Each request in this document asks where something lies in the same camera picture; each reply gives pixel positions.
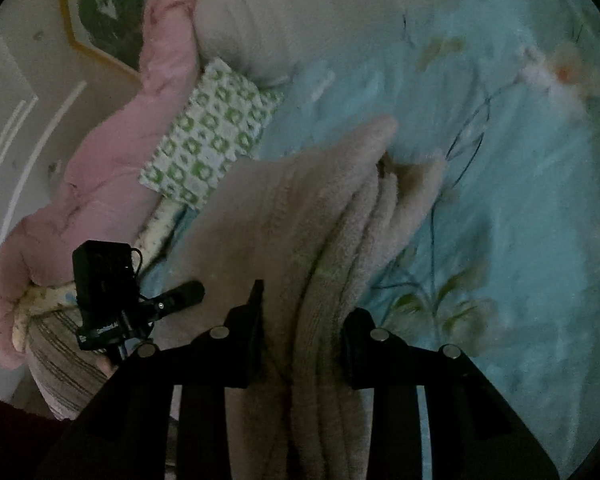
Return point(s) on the cream floral cloth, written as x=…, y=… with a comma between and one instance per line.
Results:
x=157, y=230

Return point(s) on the framed wall picture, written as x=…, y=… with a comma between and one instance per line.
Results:
x=110, y=10

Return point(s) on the grey striped cloth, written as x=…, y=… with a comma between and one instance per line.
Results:
x=55, y=365

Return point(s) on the person's left hand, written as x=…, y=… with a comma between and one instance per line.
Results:
x=105, y=363

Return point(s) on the green checkered pillow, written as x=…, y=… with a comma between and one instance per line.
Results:
x=210, y=130

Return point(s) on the blue floral bedsheet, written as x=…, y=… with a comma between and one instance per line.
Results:
x=505, y=210

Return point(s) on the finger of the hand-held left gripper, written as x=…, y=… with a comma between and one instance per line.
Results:
x=180, y=297

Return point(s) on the grey ribbed pillow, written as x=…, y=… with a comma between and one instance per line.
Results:
x=305, y=10

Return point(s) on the pink quilt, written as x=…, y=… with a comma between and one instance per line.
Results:
x=105, y=160

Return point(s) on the beige knitted sweater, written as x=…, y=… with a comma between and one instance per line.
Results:
x=305, y=220

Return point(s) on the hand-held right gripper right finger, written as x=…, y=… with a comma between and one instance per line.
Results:
x=360, y=355

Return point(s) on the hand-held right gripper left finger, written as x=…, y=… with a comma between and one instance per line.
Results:
x=245, y=345

